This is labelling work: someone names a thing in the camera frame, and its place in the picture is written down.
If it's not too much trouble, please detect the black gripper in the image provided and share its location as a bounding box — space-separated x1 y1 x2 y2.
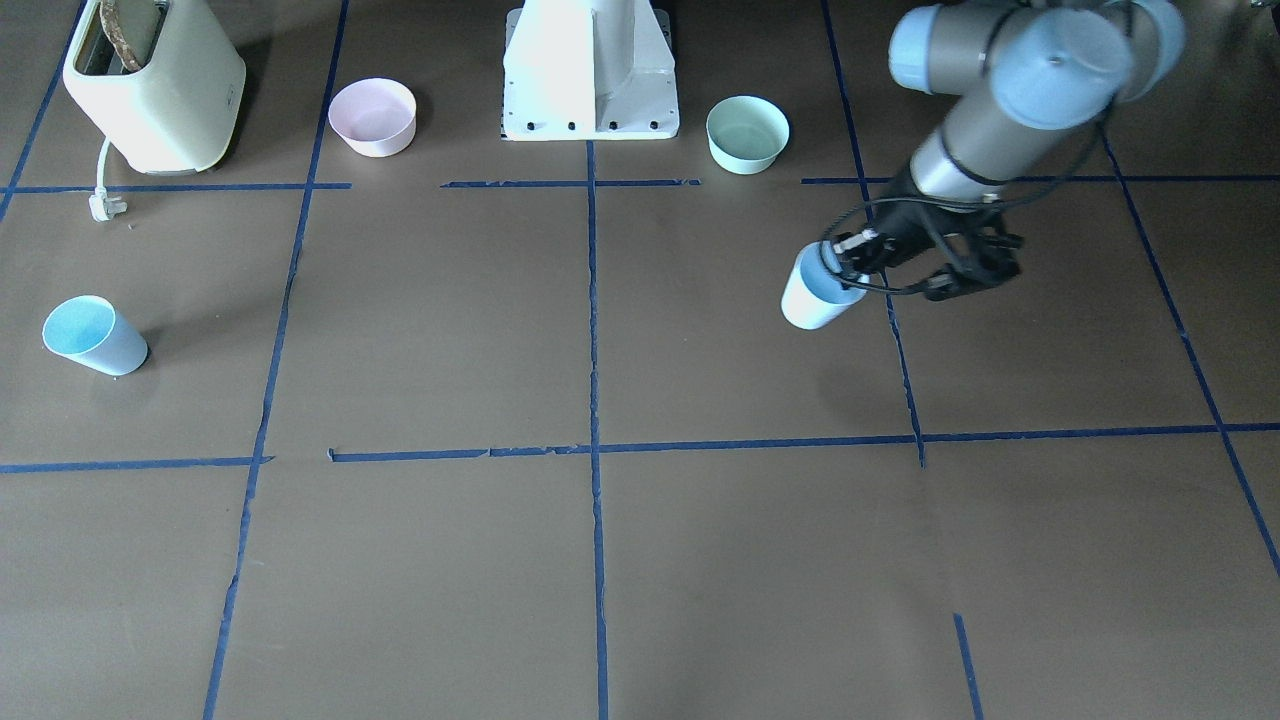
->
826 170 1024 302

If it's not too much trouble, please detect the light blue cup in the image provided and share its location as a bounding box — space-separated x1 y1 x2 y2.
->
780 241 867 331
41 295 150 377

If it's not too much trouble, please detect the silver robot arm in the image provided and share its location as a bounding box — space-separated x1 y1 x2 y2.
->
817 1 1187 301

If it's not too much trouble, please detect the mint green bowl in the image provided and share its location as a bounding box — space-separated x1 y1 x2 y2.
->
705 95 791 176

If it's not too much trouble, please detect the pink bowl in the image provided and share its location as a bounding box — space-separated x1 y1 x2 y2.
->
326 77 419 158

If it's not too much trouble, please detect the cream white toaster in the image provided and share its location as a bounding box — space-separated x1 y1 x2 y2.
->
61 1 247 176

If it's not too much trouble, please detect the slice of brown bread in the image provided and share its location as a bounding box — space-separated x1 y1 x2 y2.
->
99 1 166 73

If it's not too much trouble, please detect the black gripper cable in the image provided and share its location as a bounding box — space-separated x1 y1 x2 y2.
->
818 100 1116 296

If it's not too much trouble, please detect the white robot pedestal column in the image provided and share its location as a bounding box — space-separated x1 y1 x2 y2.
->
500 1 681 142

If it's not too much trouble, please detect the white toaster power cord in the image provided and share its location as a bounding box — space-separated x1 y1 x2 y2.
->
88 138 129 223

